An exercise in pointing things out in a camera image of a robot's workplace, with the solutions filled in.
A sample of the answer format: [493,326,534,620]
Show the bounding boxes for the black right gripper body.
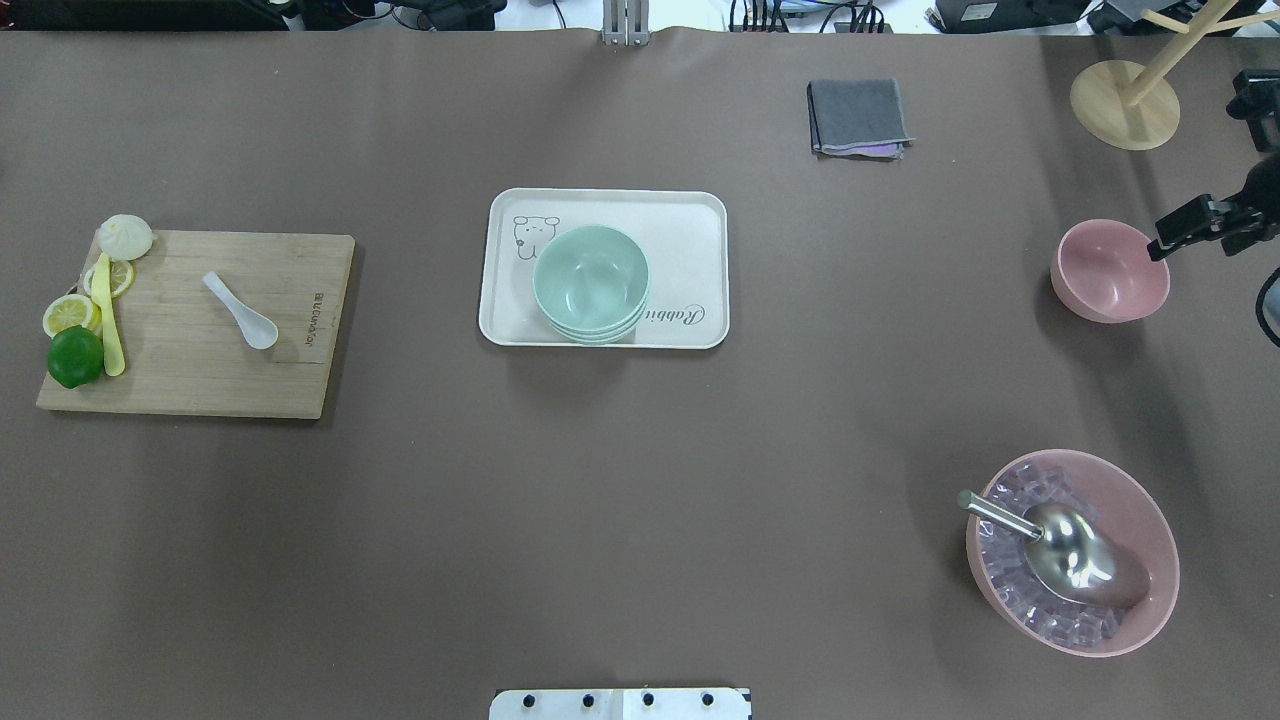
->
[1206,196,1263,258]

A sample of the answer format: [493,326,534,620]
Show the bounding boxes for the small pink bowl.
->
[1050,219,1171,324]

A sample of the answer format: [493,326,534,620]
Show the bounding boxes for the white ceramic spoon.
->
[202,272,279,350]

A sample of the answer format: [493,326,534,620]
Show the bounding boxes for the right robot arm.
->
[1146,152,1279,263]

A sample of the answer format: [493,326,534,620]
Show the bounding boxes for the large pink ice bowl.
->
[966,448,1181,657]

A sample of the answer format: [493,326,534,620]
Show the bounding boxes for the wooden mug tree stand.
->
[1070,1,1279,151]

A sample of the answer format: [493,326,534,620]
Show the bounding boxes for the folded grey cloth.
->
[806,78,915,160]

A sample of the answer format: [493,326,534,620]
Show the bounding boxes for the metal scoop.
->
[957,489,1151,609]

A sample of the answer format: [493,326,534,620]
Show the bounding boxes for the cream rabbit tray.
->
[477,187,730,351]

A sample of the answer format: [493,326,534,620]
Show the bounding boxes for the stacked green bowls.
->
[532,225,652,345]

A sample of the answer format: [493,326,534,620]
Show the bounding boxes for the bamboo cutting board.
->
[37,231,355,420]

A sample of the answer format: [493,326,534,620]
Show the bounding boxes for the white toy steamed bun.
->
[93,214,156,261]

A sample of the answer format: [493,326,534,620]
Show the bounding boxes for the lemon slice under knife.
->
[79,259,134,299]

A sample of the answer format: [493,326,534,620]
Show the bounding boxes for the yellow plastic knife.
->
[90,252,125,377]

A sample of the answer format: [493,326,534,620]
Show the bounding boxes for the green lime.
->
[46,325,104,389]

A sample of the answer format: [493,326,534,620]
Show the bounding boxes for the aluminium frame post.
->
[602,0,650,47]

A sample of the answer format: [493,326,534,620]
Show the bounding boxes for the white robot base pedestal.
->
[488,687,753,719]

